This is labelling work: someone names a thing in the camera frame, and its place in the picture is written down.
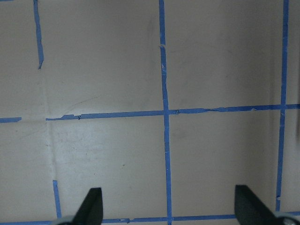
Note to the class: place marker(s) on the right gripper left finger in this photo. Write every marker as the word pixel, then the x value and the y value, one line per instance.
pixel 91 210

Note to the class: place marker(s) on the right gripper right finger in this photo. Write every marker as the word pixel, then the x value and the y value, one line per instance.
pixel 250 210

